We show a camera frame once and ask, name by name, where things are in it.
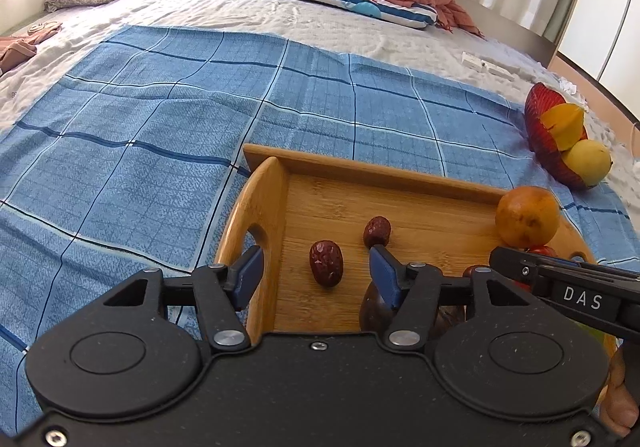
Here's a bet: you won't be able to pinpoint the red jujube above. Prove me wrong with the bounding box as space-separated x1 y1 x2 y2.
308 240 344 287
363 216 392 249

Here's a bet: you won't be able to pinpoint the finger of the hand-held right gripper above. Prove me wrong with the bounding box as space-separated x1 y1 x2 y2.
489 247 552 298

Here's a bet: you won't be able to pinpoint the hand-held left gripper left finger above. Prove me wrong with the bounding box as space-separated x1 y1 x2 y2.
101 245 265 356

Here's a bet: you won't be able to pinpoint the yellow starfruit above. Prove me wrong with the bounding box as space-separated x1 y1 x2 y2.
541 103 587 152

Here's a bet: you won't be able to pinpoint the wooden tray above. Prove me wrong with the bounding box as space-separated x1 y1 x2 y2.
214 144 621 358

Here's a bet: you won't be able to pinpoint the brown and white clothes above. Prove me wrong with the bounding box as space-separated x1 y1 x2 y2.
0 21 63 75

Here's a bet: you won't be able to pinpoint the blue checked blanket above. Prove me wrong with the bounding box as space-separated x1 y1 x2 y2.
0 24 633 433

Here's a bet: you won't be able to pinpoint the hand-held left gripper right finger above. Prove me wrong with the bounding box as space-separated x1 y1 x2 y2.
368 245 576 354

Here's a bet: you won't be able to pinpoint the dark brown round fruit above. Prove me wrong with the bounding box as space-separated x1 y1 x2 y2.
359 264 481 334

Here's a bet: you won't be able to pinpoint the person's right hand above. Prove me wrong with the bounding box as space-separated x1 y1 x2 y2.
599 339 640 439

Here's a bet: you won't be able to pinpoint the red glass bowl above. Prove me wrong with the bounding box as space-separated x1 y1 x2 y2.
524 82 596 191

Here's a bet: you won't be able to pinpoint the white wardrobe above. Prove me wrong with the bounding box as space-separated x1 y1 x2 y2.
557 0 640 122

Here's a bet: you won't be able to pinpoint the brown bed frame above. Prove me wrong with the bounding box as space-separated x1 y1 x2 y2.
452 0 558 70

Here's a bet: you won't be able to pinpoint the yellow pear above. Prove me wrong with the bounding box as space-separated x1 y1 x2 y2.
562 139 613 188

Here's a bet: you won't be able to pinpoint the small orange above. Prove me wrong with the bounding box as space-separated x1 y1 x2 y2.
495 186 560 248

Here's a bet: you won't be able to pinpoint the white crumpled tissue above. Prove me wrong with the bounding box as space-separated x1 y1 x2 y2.
560 79 588 105

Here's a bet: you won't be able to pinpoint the white quilted bed sheet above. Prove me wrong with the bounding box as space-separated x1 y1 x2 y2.
0 0 640 208

